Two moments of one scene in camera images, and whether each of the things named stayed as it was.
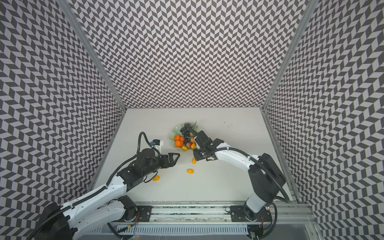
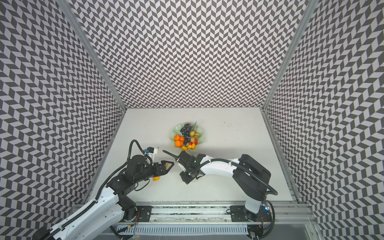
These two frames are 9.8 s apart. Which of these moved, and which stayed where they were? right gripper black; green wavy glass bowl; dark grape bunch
Moved: right gripper black
Stayed: dark grape bunch; green wavy glass bowl
